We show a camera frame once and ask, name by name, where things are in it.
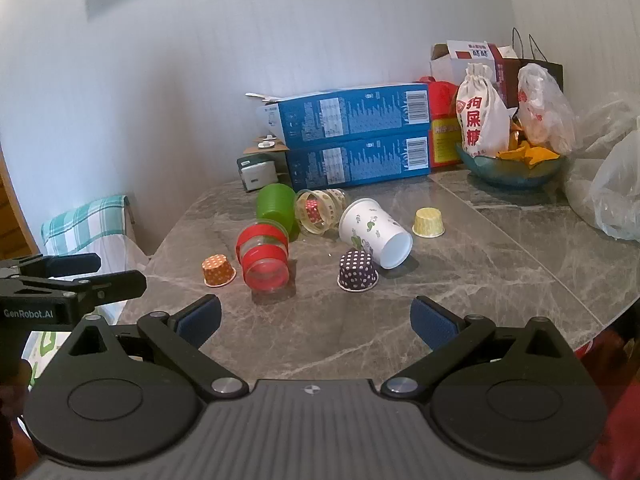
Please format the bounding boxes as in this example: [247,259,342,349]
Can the red striped clear cup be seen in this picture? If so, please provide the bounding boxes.
[235,220,291,295]

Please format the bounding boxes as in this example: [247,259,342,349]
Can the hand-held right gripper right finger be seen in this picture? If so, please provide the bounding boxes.
[380,295,579,405]

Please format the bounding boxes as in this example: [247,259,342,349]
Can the dark paper bag with handles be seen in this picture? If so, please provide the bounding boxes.
[494,27,565,109]

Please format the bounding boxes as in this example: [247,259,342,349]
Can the green plaid cloth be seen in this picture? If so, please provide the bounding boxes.
[40,193,132,256]

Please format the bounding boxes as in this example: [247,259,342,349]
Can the green white packet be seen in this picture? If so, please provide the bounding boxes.
[22,329,72,392]

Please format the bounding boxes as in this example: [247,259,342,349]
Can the orange snack packets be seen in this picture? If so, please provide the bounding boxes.
[494,119,562,169]

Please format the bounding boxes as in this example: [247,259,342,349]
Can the green plastic cup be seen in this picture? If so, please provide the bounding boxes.
[255,183,301,241]

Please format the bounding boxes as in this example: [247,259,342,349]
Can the white plastic bag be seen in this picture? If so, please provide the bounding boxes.
[564,91,640,242]

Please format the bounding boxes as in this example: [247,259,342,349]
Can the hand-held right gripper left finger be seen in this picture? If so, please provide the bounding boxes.
[59,294,250,405]

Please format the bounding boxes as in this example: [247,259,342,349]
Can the yellow red box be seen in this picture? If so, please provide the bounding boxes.
[429,117,464,169]

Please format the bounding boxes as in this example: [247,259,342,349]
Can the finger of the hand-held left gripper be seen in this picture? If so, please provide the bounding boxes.
[65,269,148,307]
[20,253,102,278]

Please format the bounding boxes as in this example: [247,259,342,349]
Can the clear plastic snack bag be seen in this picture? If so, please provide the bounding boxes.
[516,63,577,157]

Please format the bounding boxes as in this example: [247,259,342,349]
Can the green white small box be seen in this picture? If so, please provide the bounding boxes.
[237,156,279,192]

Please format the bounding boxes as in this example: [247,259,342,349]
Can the blue cardboard box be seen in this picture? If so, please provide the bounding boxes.
[256,82,432,147]
[286,130,432,193]

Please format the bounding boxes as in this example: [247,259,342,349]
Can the orange dotted paper baking cup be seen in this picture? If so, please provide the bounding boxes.
[201,254,237,288]

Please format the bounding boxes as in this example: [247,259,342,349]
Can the white cloth pouch red print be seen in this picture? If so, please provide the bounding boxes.
[455,63,512,159]

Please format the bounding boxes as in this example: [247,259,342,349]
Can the red packet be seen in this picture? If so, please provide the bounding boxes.
[416,76,462,122]

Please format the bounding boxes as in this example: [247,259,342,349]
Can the blue glass bowl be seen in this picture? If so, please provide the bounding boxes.
[454,142,569,189]

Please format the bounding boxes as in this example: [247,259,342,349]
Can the purple dotted paper baking cup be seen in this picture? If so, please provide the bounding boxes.
[337,249,380,292]

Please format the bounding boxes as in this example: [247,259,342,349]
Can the yellow patterned clear cup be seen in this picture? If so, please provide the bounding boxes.
[294,188,348,236]

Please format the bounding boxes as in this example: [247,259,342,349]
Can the yellow paper baking cup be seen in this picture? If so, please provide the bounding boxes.
[412,207,446,239]

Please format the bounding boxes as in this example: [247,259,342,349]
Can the white cardboard box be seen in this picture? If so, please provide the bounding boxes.
[429,39,519,86]

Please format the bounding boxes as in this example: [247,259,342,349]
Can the white printed paper cup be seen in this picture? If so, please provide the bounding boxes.
[338,198,414,270]

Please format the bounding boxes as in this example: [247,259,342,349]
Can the red cloth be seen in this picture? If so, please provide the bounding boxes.
[575,298,640,480]

